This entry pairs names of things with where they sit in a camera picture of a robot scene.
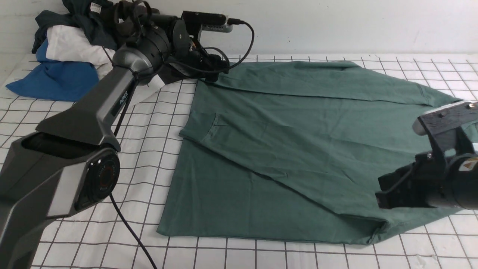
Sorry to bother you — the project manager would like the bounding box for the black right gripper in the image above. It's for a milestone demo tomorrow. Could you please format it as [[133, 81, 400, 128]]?
[[375, 152, 454, 210]]

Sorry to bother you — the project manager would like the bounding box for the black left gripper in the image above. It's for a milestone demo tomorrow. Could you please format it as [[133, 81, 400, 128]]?
[[163, 50, 230, 82]]

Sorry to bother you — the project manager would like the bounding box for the green long-sleeved shirt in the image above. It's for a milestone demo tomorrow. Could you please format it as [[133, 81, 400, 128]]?
[[157, 61, 459, 245]]

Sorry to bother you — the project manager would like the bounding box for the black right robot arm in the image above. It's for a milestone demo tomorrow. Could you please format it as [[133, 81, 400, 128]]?
[[375, 152, 478, 210]]

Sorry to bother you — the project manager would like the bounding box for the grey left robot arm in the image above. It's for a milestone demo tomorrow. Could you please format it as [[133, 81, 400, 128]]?
[[0, 1, 231, 269]]

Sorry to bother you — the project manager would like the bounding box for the white grid tablecloth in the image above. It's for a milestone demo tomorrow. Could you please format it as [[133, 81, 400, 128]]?
[[0, 54, 477, 269]]

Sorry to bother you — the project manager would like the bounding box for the dark olive garment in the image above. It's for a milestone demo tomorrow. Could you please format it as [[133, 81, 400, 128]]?
[[99, 0, 203, 84]]

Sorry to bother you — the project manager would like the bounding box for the dark teal garment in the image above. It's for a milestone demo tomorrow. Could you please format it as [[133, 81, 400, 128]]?
[[31, 0, 118, 53]]

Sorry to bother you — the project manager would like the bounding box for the white garment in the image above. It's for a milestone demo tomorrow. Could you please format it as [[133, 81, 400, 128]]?
[[46, 25, 166, 107]]

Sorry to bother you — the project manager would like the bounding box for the blue garment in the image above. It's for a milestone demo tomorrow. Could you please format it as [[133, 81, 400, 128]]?
[[6, 40, 99, 102]]

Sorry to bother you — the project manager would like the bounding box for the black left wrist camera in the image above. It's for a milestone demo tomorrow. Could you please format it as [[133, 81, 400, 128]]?
[[181, 11, 233, 34]]

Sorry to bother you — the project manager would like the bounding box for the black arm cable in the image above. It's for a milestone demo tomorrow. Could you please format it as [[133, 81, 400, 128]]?
[[101, 18, 256, 269]]

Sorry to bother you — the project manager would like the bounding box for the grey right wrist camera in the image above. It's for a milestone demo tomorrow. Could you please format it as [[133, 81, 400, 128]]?
[[412, 101, 478, 166]]

